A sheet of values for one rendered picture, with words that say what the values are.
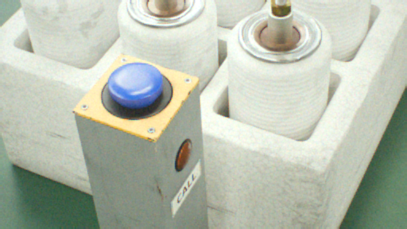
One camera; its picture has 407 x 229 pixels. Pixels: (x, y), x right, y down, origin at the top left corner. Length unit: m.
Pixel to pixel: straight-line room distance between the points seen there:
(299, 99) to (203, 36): 0.11
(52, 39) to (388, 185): 0.41
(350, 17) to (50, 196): 0.40
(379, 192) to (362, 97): 0.18
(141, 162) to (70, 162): 0.33
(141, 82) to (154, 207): 0.11
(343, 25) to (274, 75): 0.13
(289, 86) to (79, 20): 0.23
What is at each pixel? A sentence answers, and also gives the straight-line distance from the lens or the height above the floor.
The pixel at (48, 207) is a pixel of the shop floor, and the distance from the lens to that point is 0.94.
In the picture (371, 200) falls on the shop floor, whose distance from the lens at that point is 0.93.
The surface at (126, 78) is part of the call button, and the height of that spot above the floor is 0.33.
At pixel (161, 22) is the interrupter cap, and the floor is 0.25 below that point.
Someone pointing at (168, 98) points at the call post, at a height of 0.32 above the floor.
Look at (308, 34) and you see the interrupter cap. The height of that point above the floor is 0.25.
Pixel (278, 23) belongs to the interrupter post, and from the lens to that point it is 0.71.
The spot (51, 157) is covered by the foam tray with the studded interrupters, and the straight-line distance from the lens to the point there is 0.93.
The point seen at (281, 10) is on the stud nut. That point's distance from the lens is 0.70.
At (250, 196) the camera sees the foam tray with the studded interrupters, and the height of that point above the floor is 0.11.
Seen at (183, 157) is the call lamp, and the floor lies 0.27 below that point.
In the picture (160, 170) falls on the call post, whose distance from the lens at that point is 0.59.
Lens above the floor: 0.73
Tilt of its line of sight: 46 degrees down
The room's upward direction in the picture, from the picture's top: 4 degrees counter-clockwise
